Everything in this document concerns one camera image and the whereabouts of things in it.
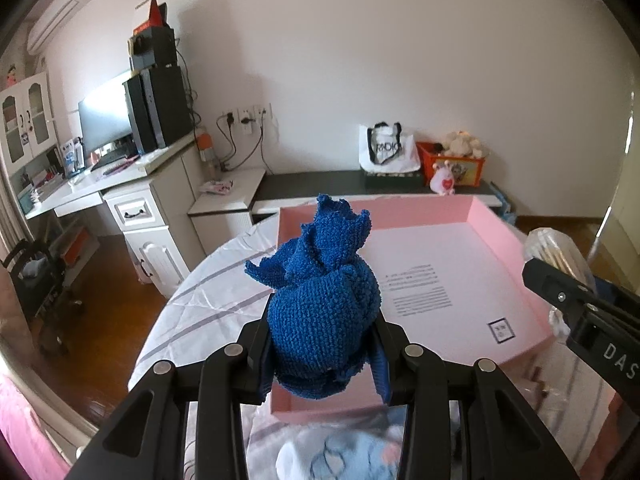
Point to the white air conditioner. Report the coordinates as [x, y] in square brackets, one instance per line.
[57, 12]

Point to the white glass-door cabinet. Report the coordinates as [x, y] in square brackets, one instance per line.
[27, 115]

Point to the white striped bedsheet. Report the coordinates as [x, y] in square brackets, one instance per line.
[210, 300]

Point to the white wall socket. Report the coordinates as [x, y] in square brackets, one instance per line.
[246, 121]
[265, 111]
[229, 117]

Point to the pink figure wall sticker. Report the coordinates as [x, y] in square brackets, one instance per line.
[12, 76]

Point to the pink patterned packet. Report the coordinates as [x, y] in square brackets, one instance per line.
[217, 186]

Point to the black computer tower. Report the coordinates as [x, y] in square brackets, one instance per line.
[160, 107]

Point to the white tote bag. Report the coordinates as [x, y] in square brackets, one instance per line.
[387, 147]

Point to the orange storage box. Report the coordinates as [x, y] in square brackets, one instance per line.
[465, 171]

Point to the cotton swab packet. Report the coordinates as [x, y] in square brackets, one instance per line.
[557, 250]

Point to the cream plush toy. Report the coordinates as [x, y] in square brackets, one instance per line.
[462, 144]

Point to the white desk with drawers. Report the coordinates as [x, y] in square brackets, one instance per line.
[150, 200]

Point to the computer monitor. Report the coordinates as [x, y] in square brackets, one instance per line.
[102, 117]

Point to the orange bottle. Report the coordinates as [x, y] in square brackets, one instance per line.
[205, 146]

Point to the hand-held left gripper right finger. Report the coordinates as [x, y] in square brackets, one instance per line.
[382, 380]

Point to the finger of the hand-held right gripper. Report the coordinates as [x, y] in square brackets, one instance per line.
[555, 285]
[620, 296]

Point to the red triangular item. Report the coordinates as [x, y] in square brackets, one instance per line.
[156, 12]

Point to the pink blanket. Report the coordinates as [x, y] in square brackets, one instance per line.
[25, 435]

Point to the blue white carton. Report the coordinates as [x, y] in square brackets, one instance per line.
[72, 154]

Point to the pink box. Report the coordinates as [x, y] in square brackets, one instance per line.
[450, 240]

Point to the black chair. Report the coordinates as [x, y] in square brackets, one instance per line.
[40, 280]

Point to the dark-topped low bench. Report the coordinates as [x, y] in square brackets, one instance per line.
[320, 182]

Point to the white low side table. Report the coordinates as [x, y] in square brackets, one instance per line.
[225, 210]

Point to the light blue patterned cloth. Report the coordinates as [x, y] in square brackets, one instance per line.
[345, 452]

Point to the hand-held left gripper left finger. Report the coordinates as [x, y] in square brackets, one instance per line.
[264, 375]

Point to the blue knitted cloth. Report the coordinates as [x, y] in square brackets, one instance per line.
[320, 310]

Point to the pink plush toy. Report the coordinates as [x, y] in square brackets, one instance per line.
[444, 179]

